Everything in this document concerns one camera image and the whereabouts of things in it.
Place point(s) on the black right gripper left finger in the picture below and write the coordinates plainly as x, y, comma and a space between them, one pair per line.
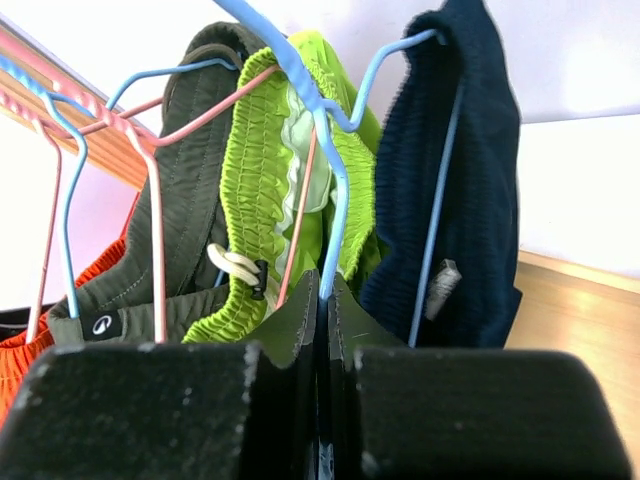
172, 411

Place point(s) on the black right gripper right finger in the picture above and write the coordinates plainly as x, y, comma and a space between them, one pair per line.
403, 413

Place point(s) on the olive grey shorts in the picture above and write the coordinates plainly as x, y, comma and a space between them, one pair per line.
115, 295

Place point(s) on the navy blue shorts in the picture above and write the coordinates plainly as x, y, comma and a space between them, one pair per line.
446, 184

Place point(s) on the lime green shorts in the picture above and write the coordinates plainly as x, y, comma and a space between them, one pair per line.
262, 179

